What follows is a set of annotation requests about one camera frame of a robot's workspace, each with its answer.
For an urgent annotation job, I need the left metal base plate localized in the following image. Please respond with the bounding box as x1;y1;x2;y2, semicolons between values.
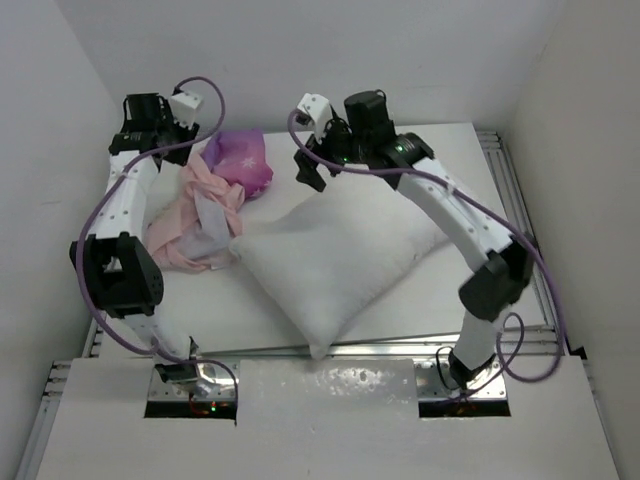
148;364;237;402

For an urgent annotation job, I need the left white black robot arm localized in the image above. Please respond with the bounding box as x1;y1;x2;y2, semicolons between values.
69;88;203;388

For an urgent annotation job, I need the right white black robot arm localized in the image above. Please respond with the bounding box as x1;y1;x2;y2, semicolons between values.
288;90;534;389

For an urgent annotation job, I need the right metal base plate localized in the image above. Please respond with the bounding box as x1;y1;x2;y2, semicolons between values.
414;359;509;400

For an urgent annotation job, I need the metal base plate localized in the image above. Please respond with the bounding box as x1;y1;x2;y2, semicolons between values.
414;359;509;400
148;364;237;402

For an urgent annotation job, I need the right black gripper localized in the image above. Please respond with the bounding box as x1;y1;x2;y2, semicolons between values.
293;111;369;191

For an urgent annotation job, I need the white pillow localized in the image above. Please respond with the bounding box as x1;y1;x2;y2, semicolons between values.
230;175;466;358

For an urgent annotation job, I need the white front cover board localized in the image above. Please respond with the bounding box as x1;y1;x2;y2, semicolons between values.
39;358;617;479

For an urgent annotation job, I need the pink purple pillowcase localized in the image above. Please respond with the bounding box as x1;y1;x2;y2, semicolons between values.
146;129;273;273

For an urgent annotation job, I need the aluminium frame rail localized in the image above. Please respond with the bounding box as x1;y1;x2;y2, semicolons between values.
477;131;557;334

